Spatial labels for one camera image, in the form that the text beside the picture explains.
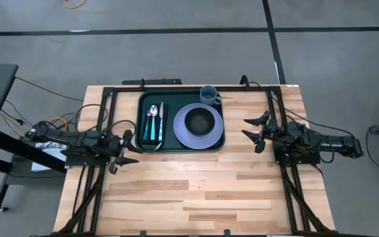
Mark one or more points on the dark grey bowl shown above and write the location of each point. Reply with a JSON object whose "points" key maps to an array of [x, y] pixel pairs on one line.
{"points": [[199, 121]]}

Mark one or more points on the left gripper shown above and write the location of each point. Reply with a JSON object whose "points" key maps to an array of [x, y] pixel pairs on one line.
{"points": [[117, 146]]}

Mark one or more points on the black power strip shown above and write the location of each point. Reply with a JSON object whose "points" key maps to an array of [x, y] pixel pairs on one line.
{"points": [[151, 81]]}

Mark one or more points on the black cloth napkin with tag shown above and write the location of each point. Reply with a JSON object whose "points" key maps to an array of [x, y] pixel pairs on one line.
{"points": [[166, 125]]}

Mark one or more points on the black aluminium table frame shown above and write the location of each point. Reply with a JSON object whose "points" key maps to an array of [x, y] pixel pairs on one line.
{"points": [[123, 89]]}

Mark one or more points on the lilac plate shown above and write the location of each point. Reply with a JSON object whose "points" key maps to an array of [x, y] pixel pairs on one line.
{"points": [[179, 126]]}

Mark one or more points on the grey mug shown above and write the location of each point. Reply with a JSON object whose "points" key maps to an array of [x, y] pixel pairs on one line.
{"points": [[209, 95]]}

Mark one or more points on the metal table knife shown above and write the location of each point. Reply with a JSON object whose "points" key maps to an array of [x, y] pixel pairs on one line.
{"points": [[161, 115]]}

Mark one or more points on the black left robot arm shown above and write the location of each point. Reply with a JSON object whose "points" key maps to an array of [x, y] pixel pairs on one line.
{"points": [[77, 140]]}

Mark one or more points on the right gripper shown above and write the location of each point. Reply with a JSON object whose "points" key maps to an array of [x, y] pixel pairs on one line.
{"points": [[268, 131]]}

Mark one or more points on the dark green serving tray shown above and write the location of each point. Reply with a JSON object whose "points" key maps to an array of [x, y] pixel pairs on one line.
{"points": [[173, 98]]}

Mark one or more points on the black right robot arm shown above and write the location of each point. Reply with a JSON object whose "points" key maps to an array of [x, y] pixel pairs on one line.
{"points": [[308, 138]]}

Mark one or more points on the white paper sheet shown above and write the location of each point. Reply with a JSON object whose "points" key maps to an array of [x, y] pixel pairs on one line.
{"points": [[43, 164]]}

